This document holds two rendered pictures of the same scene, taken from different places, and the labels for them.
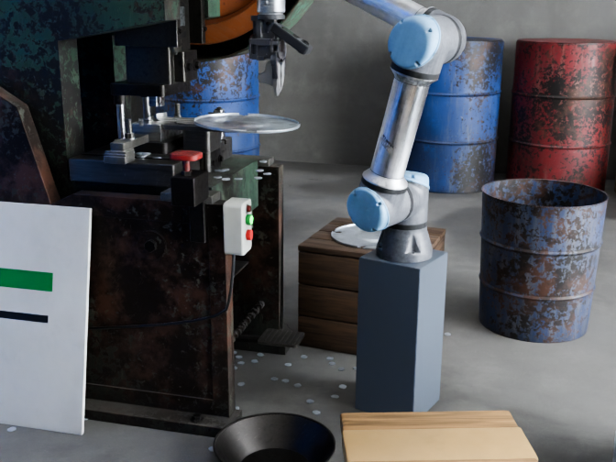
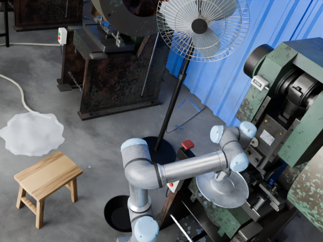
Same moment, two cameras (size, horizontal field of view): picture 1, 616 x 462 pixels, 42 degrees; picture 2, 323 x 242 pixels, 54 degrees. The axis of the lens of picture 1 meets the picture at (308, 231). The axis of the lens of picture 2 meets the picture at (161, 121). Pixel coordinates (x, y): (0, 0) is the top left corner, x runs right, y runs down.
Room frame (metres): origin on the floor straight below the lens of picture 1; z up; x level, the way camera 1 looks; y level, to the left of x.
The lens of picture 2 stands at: (2.41, -1.07, 1.99)
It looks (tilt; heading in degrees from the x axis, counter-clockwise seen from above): 38 degrees down; 118
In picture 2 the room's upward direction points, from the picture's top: 19 degrees clockwise
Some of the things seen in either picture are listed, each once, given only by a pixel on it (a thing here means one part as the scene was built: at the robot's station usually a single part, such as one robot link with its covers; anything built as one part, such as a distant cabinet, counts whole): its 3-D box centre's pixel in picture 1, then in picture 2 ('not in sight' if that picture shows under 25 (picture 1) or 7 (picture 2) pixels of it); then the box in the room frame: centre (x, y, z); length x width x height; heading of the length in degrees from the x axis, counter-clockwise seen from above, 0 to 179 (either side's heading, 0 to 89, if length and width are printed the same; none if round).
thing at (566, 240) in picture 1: (537, 258); not in sight; (2.71, -0.81, 0.24); 0.42 x 0.42 x 0.48
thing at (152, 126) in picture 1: (157, 128); (251, 171); (2.28, 0.43, 0.76); 0.15 x 0.09 x 0.05; 166
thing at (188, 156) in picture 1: (186, 168); (186, 148); (1.91, 0.29, 0.72); 0.07 x 0.06 x 0.08; 76
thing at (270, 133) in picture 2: (164, 26); (269, 139); (2.27, 0.39, 1.04); 0.17 x 0.15 x 0.30; 76
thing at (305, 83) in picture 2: not in sight; (296, 102); (2.28, 0.43, 1.27); 0.21 x 0.12 x 0.34; 76
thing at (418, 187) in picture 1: (404, 194); (144, 232); (2.09, -0.26, 0.62); 0.13 x 0.12 x 0.14; 142
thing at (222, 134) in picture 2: not in sight; (226, 137); (2.15, 0.01, 1.17); 0.11 x 0.11 x 0.08; 52
